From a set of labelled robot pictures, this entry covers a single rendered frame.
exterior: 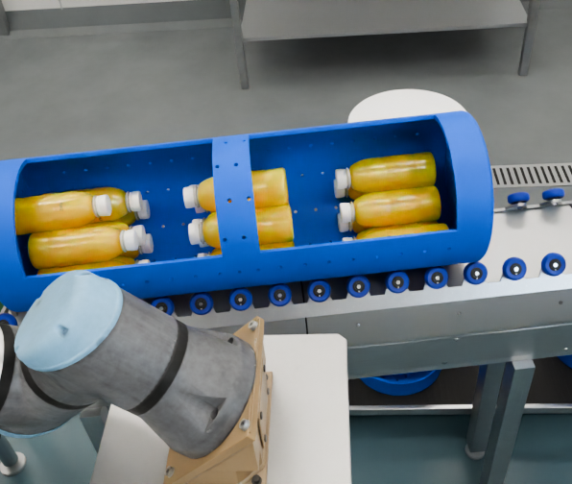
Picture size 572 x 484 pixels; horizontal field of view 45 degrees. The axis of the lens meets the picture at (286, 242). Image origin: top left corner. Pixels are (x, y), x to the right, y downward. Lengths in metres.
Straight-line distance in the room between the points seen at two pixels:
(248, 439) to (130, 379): 0.14
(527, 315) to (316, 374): 0.61
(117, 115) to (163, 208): 2.43
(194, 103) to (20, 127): 0.94
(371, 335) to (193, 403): 0.66
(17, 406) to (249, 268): 0.51
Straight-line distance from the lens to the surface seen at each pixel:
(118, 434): 0.95
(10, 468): 2.42
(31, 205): 1.31
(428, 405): 2.15
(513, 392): 1.72
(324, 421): 0.91
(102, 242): 1.26
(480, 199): 1.21
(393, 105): 1.68
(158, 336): 0.76
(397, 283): 1.32
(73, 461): 2.37
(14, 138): 3.90
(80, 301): 0.73
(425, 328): 1.39
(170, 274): 1.21
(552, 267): 1.40
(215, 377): 0.78
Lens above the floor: 1.91
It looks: 42 degrees down
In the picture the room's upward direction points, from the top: 6 degrees counter-clockwise
